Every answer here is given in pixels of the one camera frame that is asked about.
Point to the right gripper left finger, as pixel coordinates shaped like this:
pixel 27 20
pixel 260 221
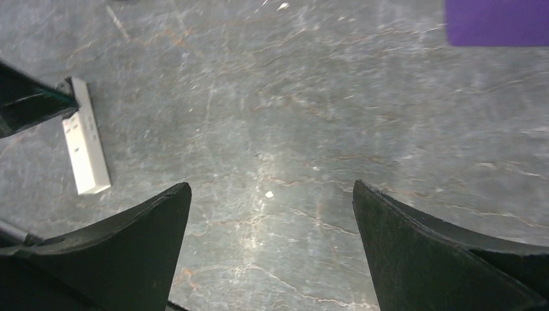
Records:
pixel 124 262

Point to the purple holder stand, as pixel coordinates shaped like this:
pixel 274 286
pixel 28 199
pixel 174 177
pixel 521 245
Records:
pixel 497 23

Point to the white remote control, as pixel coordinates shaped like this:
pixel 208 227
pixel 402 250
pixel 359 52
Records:
pixel 83 142

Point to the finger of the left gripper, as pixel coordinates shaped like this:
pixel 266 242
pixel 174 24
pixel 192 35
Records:
pixel 27 102

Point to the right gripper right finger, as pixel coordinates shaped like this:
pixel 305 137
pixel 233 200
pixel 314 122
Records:
pixel 420 262

